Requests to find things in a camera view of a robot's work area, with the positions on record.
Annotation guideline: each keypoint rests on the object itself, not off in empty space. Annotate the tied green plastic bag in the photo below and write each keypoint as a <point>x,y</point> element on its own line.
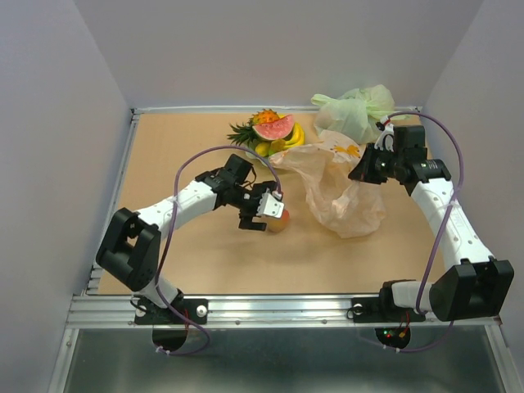
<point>355,113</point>

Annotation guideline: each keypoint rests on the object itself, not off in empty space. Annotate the fake peach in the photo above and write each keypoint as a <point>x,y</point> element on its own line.
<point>277,225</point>

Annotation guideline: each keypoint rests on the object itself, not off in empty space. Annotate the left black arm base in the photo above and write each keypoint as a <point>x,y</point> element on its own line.
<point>177,330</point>

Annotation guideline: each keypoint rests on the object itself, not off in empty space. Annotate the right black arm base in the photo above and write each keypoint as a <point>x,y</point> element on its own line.
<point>395,330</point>

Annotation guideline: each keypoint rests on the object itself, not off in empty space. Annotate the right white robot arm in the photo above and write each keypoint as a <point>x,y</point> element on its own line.
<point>474,283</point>

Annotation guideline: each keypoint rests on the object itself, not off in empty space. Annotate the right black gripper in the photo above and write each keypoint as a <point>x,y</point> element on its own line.
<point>363,170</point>

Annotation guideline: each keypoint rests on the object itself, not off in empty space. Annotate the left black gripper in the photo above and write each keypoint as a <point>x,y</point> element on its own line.
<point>246,219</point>

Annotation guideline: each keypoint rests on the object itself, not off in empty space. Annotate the fake banana bunch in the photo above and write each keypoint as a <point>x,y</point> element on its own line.
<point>297,139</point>

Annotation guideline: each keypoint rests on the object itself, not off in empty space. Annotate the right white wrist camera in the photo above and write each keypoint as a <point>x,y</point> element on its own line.
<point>385,141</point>

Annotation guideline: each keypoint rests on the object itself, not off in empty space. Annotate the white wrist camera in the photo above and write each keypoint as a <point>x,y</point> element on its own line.
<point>385,141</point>
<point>271,205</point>

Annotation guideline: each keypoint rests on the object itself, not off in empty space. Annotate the fake green lime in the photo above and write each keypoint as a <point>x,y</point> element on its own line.
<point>262,149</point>

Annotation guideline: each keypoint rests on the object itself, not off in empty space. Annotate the aluminium front rail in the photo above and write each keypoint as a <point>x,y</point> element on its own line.
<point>230,312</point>

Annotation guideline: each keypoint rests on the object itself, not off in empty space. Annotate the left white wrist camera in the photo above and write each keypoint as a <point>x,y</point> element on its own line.
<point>271,205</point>

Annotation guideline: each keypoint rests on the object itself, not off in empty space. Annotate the banana print plastic bag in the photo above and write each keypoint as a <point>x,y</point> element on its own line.
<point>347,207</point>

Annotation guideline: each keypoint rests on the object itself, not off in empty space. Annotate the light green fruit plate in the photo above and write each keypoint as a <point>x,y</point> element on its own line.
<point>252,155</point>

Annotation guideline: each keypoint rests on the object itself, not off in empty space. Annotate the fake watermelon slice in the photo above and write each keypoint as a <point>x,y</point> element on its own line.
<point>275,130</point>

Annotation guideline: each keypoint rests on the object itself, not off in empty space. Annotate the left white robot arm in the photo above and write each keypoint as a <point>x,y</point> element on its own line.
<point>130,248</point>

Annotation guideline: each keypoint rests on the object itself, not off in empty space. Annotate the fake pineapple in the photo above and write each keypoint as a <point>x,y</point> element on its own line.
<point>244,134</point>

